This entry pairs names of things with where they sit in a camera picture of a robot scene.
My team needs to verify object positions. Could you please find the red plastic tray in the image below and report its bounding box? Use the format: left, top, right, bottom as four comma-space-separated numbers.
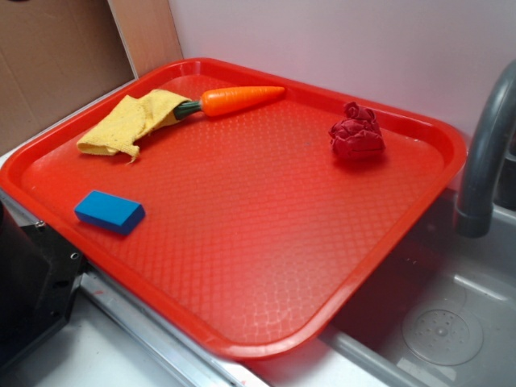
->
1, 59, 466, 360

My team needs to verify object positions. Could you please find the grey toy faucet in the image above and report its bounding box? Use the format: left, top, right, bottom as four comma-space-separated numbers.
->
453, 61, 515, 238

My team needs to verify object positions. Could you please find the grey toy sink basin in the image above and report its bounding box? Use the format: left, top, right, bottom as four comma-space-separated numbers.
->
322, 193, 516, 387

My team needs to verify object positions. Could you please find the yellow cloth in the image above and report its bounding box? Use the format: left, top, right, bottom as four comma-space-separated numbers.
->
77, 89, 190, 160

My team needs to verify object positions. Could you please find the orange toy carrot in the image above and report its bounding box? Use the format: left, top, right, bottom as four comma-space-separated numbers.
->
173, 86, 285, 120

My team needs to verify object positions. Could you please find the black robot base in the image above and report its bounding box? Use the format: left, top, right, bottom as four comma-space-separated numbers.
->
1, 206, 85, 372

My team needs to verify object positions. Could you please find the brown cardboard panel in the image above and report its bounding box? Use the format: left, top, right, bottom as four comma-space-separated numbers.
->
1, 1, 182, 153

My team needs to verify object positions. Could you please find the red crumpled toy cabbage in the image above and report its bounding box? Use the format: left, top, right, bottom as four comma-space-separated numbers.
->
328, 102, 385, 160

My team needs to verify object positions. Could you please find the blue rectangular block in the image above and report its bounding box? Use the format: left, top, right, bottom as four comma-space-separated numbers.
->
74, 190, 146, 235

